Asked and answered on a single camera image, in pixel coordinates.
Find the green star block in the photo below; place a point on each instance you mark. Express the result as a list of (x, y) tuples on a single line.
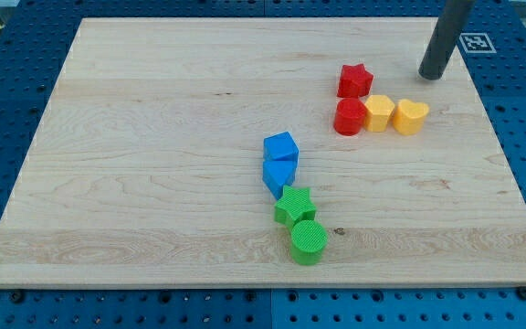
[(294, 206)]

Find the red star block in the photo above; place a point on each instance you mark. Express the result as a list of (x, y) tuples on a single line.
[(355, 81)]

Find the light wooden board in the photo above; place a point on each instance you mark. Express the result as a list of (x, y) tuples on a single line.
[(145, 171)]

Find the blue triangle block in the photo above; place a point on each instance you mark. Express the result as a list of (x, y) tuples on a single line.
[(277, 174)]

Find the blue cube block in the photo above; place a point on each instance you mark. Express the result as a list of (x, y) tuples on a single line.
[(280, 147)]

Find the green cylinder block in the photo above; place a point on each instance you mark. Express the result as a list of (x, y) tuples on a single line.
[(308, 241)]

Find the red cylinder block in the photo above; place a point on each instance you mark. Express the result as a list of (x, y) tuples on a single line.
[(349, 116)]

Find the yellow pentagon block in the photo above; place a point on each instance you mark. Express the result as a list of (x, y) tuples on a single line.
[(379, 111)]

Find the yellow heart block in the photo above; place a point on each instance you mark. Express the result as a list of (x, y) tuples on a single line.
[(409, 116)]

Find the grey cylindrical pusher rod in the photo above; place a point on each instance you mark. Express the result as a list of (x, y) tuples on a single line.
[(444, 37)]

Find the white fiducial marker tag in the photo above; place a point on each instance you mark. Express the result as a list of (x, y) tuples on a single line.
[(476, 43)]

